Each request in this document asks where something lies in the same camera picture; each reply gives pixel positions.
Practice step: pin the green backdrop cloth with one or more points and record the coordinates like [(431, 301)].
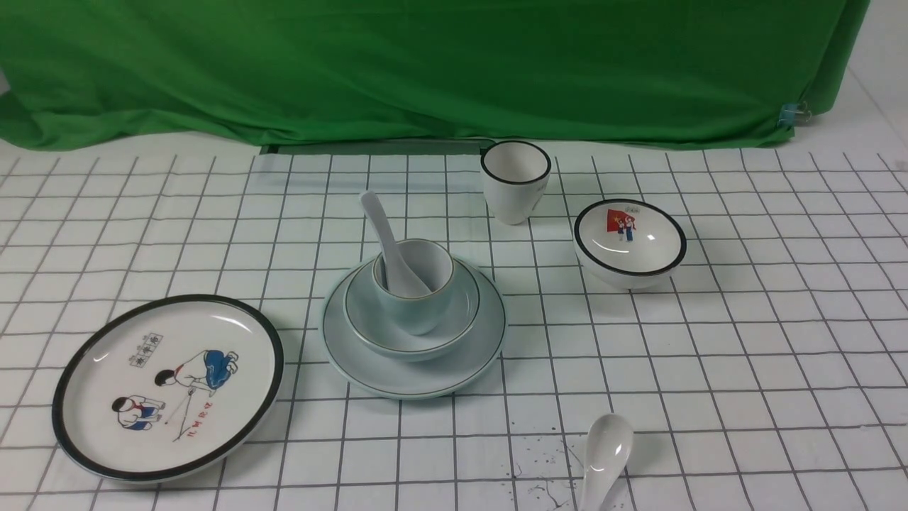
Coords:
[(671, 74)]

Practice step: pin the blue binder clip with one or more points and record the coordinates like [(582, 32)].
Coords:
[(794, 114)]

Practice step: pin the pale green bowl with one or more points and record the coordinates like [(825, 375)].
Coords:
[(374, 327)]

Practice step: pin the small bowl black rim picture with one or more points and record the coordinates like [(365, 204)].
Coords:
[(628, 244)]

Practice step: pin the white grid tablecloth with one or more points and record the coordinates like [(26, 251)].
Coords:
[(767, 373)]

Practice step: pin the white ceramic spoon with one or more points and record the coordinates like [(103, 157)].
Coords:
[(400, 279), (609, 443)]

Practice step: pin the pale green cup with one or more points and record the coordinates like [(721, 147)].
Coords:
[(436, 268)]

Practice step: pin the white cup black rim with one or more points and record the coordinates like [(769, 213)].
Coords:
[(514, 176)]

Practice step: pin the white plate black rim picture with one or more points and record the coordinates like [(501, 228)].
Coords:
[(167, 388)]

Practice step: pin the white ceramic spoon front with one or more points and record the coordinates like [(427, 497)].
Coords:
[(609, 443)]

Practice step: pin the pale green plate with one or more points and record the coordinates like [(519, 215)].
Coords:
[(394, 379)]

